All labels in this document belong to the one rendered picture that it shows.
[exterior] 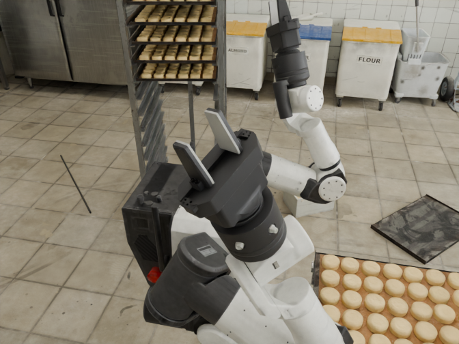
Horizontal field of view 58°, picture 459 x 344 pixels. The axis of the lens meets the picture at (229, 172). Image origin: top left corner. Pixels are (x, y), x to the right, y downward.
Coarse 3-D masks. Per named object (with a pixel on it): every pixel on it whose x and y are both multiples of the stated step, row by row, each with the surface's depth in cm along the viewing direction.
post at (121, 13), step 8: (120, 0) 184; (120, 8) 185; (120, 16) 187; (120, 24) 189; (120, 32) 191; (128, 48) 196; (128, 56) 197; (128, 64) 199; (128, 72) 202; (128, 80) 204; (128, 88) 206; (136, 104) 211; (136, 112) 213; (136, 120) 216; (136, 128) 218; (136, 136) 221; (136, 144) 224; (144, 168) 232
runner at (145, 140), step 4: (160, 100) 276; (156, 104) 266; (160, 104) 270; (156, 108) 266; (160, 108) 266; (156, 112) 260; (152, 116) 253; (156, 116) 255; (152, 120) 251; (148, 124) 241; (152, 124) 246; (148, 128) 241; (152, 128) 242; (148, 132) 237; (144, 136) 230; (148, 136) 234; (144, 140) 230; (148, 140) 230; (144, 144) 226
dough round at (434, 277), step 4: (428, 272) 115; (432, 272) 115; (436, 272) 115; (440, 272) 115; (428, 276) 114; (432, 276) 114; (436, 276) 114; (440, 276) 114; (444, 276) 114; (428, 280) 114; (432, 280) 113; (436, 280) 113; (440, 280) 113; (444, 280) 113; (432, 284) 113; (436, 284) 113; (440, 284) 113
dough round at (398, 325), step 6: (396, 318) 102; (402, 318) 102; (390, 324) 101; (396, 324) 101; (402, 324) 101; (408, 324) 101; (390, 330) 101; (396, 330) 100; (402, 330) 99; (408, 330) 99; (396, 336) 100; (402, 336) 99; (408, 336) 100
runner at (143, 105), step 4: (152, 84) 252; (156, 84) 252; (148, 88) 240; (152, 88) 246; (148, 92) 240; (152, 92) 241; (144, 96) 229; (148, 96) 236; (144, 100) 229; (148, 100) 231; (140, 104) 220; (144, 104) 226; (140, 108) 219; (144, 108) 222; (140, 112) 218; (144, 112) 218; (140, 116) 214
